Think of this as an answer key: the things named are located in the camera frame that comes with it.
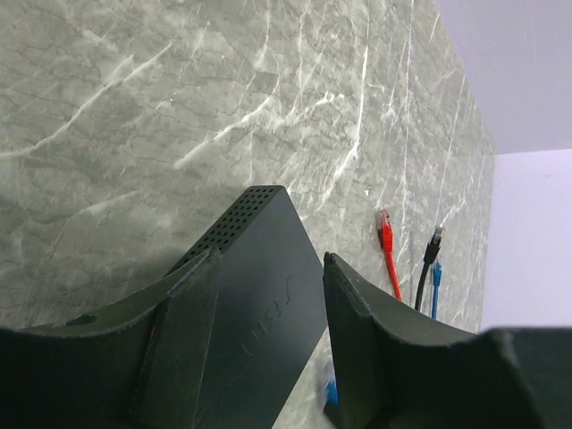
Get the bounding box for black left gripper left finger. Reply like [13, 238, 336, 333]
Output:
[1, 249, 221, 428]

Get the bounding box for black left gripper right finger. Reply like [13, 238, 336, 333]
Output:
[324, 253, 571, 428]

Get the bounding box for blue ethernet cable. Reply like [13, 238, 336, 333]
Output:
[321, 261, 443, 415]

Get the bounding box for black ethernet cable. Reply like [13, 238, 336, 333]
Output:
[413, 225, 447, 313]

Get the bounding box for black network switch box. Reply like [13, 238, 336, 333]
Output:
[176, 185, 327, 428]

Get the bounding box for red ethernet cable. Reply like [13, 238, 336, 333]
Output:
[376, 207, 403, 301]

